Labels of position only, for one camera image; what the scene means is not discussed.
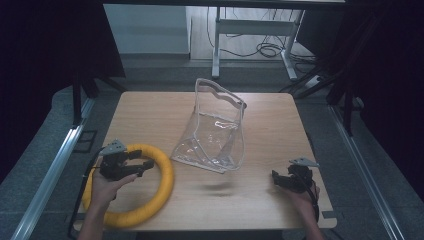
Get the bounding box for white metal desk frame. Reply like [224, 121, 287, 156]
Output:
[211, 5, 307, 81]

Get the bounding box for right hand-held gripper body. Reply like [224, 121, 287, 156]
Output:
[287, 156, 321, 195]

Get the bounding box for white panel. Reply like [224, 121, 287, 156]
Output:
[102, 4, 192, 55]

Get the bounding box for dark curtain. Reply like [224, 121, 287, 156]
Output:
[0, 0, 127, 185]
[295, 0, 424, 203]

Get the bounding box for aluminium rail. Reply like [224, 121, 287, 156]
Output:
[9, 97, 97, 240]
[327, 104, 407, 240]

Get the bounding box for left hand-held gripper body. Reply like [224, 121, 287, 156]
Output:
[98, 138, 142, 182]

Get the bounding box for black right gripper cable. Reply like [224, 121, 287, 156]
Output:
[301, 173, 322, 224]

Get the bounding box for black metal stand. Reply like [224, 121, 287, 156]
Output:
[70, 71, 128, 127]
[279, 64, 355, 137]

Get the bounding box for yellow padded ring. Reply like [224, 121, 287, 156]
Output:
[81, 143, 175, 229]

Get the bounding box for person's right hand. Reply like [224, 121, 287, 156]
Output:
[282, 184, 322, 221]

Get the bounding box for black floor plate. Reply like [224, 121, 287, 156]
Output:
[72, 129, 99, 155]

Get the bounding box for clear plastic bag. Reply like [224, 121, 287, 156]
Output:
[170, 77, 248, 175]

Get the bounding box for person's left hand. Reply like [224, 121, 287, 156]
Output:
[89, 169, 139, 211]

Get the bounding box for black cables on floor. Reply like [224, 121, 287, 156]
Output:
[205, 5, 318, 69]

